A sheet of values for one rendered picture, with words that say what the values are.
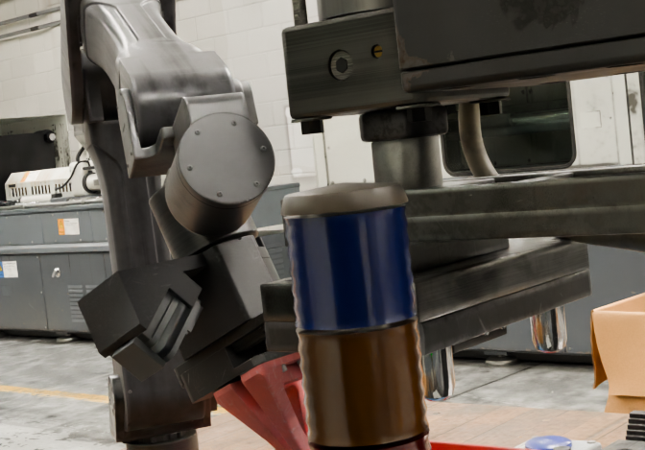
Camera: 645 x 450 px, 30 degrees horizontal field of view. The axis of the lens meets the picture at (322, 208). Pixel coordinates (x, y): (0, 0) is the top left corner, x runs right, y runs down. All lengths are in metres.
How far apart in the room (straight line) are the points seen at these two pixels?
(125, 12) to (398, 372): 0.62
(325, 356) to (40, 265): 8.57
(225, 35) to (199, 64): 9.30
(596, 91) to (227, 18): 4.94
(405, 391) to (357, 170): 6.24
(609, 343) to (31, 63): 9.72
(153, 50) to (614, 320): 2.34
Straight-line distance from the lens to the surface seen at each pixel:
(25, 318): 9.18
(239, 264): 0.74
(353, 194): 0.35
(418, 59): 0.57
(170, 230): 0.77
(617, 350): 3.09
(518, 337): 6.08
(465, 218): 0.59
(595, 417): 1.29
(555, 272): 0.69
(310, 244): 0.36
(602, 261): 5.76
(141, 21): 0.92
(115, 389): 1.02
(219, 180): 0.69
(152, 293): 0.70
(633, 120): 5.59
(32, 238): 8.97
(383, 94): 0.61
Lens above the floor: 1.21
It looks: 3 degrees down
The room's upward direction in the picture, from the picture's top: 6 degrees counter-clockwise
